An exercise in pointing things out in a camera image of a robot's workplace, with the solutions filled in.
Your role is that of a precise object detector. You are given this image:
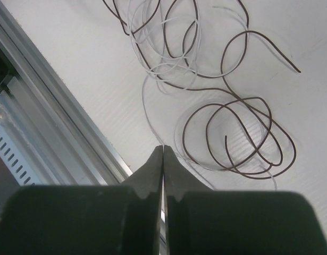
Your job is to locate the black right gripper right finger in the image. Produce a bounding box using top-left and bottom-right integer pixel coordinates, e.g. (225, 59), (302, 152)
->
(163, 146), (212, 254)

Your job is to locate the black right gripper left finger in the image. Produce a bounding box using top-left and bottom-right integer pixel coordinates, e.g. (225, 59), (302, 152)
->
(107, 146), (163, 254)

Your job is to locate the thin brown wire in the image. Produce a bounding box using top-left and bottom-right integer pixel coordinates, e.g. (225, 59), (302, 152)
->
(102, 0), (301, 181)

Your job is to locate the thin white wire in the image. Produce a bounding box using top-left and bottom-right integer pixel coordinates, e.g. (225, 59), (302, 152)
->
(112, 0), (278, 192)

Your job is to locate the aluminium mounting rail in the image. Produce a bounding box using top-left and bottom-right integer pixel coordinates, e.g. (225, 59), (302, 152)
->
(0, 1), (132, 185)

